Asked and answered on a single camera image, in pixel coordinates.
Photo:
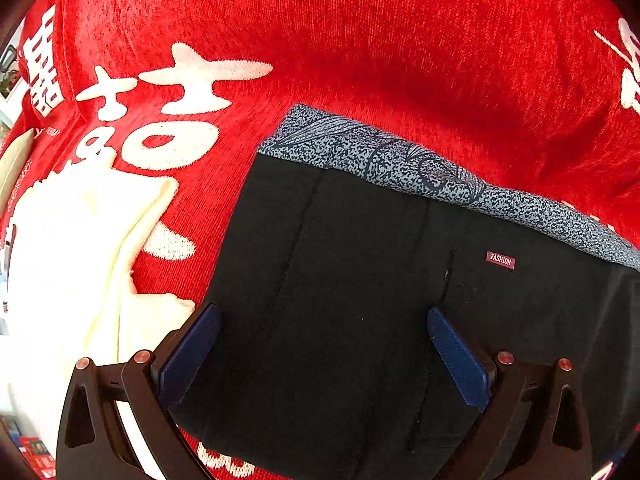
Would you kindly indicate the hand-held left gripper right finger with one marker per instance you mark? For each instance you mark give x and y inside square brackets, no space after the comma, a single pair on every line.
[457,360]

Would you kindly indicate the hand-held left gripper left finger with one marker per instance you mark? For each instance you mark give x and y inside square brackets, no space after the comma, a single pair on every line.
[190,357]

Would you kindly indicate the black pants grey patterned waistband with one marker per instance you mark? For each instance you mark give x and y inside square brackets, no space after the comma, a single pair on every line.
[350,260]

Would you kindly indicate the cream cloth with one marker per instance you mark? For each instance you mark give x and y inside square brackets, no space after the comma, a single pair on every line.
[65,260]

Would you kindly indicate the small red box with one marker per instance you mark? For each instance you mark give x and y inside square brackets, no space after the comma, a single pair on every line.
[36,452]

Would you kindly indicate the beige pillow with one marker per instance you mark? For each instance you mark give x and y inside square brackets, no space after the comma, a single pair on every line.
[15,160]

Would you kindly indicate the red printed blanket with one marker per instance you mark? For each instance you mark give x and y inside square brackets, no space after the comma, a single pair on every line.
[400,60]

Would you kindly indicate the red printed pillow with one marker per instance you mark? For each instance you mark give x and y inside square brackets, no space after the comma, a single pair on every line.
[45,70]

